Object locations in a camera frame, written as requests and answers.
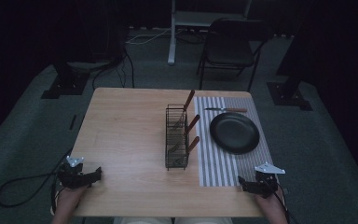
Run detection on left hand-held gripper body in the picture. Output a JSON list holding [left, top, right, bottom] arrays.
[[57, 155, 91, 189]]

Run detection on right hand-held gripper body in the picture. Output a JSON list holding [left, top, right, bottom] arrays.
[[252, 161, 286, 200]]

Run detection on person's left hand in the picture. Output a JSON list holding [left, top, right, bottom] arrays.
[[54, 185, 89, 217]]

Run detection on person's right hand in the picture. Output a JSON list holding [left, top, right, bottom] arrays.
[[254, 189, 286, 217]]

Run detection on grey striped placemat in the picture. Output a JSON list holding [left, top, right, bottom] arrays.
[[193, 95, 275, 188]]

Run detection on black round plate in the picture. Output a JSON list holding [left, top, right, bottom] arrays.
[[209, 111, 261, 155]]

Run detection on person's legs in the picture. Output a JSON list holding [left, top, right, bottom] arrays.
[[114, 216, 235, 224]]

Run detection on black stand with base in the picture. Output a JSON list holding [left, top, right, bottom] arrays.
[[40, 46, 91, 100], [266, 18, 313, 112]]

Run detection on black folding chair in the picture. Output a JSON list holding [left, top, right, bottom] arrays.
[[196, 17, 274, 93]]

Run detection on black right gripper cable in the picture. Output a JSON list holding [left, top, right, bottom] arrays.
[[272, 182, 294, 224]]

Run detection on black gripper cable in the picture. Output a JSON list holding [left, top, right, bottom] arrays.
[[0, 148, 73, 209], [272, 182, 294, 224]]

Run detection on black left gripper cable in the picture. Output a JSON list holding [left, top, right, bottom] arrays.
[[0, 148, 73, 209]]

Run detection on wooden-handled utensil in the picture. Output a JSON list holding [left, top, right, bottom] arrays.
[[184, 114, 201, 136], [167, 135, 201, 156]]

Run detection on wooden-handled knife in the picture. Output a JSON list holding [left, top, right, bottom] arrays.
[[204, 106, 249, 114]]

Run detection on black wire cutlery rack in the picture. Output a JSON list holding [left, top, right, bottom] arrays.
[[164, 104, 190, 172]]

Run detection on wooden-handled fork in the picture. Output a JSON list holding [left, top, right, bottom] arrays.
[[172, 89, 197, 129]]

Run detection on black floor cable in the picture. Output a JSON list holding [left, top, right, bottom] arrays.
[[91, 43, 136, 91]]

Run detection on white floor cable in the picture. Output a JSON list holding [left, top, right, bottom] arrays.
[[125, 27, 172, 45]]

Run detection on white desk frame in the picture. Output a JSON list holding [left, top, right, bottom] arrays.
[[167, 0, 254, 66]]

